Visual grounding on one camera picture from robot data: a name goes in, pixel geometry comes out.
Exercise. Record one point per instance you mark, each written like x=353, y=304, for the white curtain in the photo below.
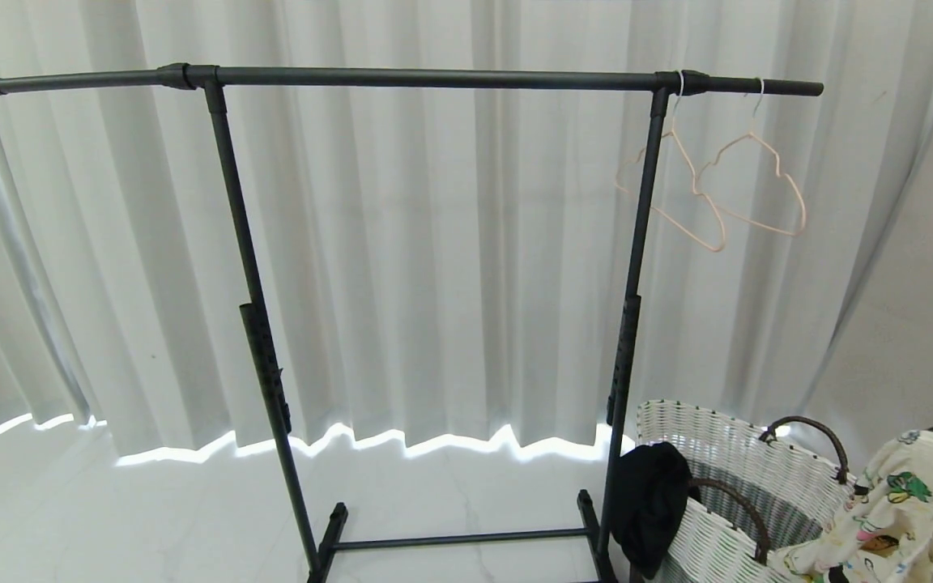
x=434, y=243

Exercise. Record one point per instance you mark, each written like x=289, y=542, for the white laundry basket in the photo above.
x=742, y=461

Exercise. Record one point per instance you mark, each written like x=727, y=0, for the black clothes rack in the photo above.
x=434, y=78

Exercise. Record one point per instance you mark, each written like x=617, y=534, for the cream printed garment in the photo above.
x=912, y=518

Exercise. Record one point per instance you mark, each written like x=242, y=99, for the pink clothes hanger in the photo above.
x=681, y=228
x=758, y=222

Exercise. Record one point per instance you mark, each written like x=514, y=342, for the black garment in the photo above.
x=649, y=502

